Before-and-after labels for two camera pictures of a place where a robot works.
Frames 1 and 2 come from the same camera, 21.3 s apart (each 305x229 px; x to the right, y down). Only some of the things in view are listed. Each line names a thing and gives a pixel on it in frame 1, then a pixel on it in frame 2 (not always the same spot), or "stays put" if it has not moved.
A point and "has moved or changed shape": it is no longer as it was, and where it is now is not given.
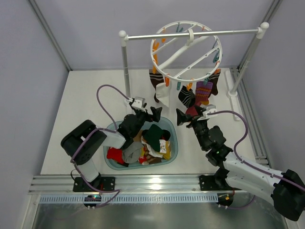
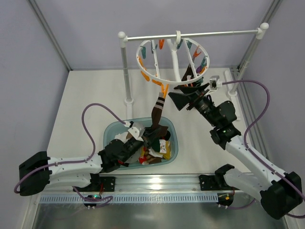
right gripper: [191, 118] → [195, 102]
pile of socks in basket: [149, 146] stays put
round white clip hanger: [186, 59] has moved or changed shape
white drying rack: [233, 94] stays put
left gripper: [147, 115] → [145, 138]
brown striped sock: [155, 79] → [157, 111]
